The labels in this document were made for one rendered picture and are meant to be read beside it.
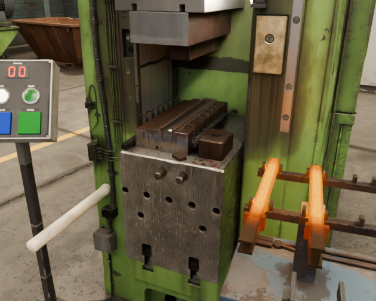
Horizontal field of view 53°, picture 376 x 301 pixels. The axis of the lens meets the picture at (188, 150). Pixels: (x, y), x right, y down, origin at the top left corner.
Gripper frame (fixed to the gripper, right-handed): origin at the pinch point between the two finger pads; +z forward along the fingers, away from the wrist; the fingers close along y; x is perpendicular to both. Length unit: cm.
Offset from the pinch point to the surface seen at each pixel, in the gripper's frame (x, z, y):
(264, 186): 1.1, 33.2, -12.5
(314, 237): 2.2, 12.9, -0.6
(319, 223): 1.1, 20.2, 0.5
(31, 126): 3, 48, -92
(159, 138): -1, 60, -51
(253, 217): 1.5, 17.7, -12.8
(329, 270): -26.1, 40.3, 7.1
